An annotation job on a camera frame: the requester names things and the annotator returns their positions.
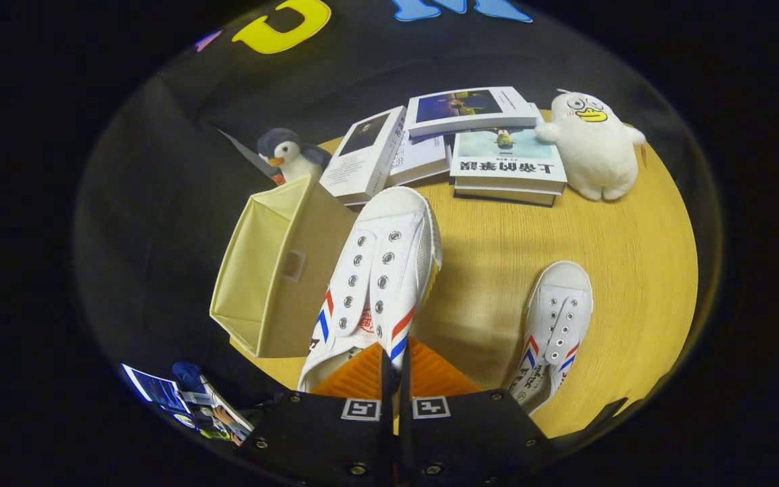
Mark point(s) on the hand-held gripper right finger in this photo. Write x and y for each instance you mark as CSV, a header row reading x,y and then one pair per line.
x,y
405,406

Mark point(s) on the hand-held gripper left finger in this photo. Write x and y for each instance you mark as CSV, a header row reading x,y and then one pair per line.
x,y
387,406

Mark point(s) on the white striped canvas shoe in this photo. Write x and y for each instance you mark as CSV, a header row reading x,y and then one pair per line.
x,y
389,237
558,291

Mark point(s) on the beige fabric storage box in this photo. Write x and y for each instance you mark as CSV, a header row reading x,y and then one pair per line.
x,y
254,270

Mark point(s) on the plain white book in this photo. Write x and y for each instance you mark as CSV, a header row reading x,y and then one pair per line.
x,y
423,159

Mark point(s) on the book with portrait cover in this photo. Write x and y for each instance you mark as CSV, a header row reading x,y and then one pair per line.
x,y
362,155

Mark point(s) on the book with pale green cover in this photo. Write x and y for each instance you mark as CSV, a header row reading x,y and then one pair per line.
x,y
508,166

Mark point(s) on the penguin plush toy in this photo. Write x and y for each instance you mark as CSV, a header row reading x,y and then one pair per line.
x,y
291,159

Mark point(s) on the book with blue night cover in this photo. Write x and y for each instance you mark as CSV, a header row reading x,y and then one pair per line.
x,y
470,108

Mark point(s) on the white duck plush toy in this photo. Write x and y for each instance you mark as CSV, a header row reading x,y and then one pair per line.
x,y
592,155

